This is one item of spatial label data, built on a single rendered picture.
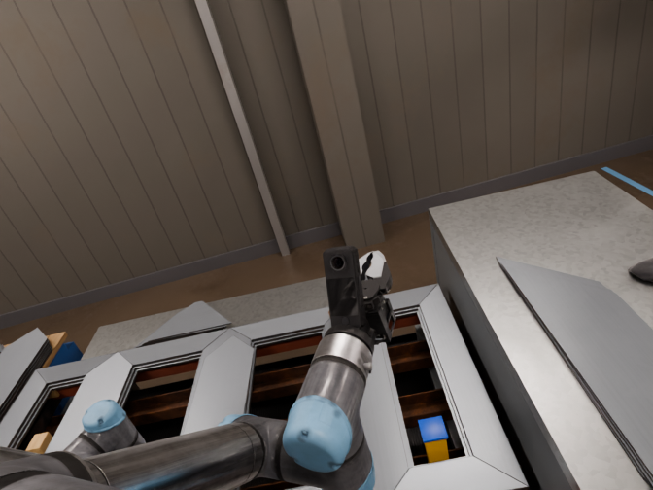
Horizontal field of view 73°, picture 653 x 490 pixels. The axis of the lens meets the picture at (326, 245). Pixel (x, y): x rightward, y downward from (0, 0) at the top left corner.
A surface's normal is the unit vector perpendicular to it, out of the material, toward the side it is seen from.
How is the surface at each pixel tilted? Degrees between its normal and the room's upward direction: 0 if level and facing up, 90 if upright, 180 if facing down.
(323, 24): 90
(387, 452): 0
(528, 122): 90
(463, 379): 0
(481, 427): 0
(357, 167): 90
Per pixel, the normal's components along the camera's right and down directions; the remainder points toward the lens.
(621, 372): -0.22, -0.82
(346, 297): -0.39, 0.10
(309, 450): -0.29, 0.56
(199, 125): 0.14, 0.50
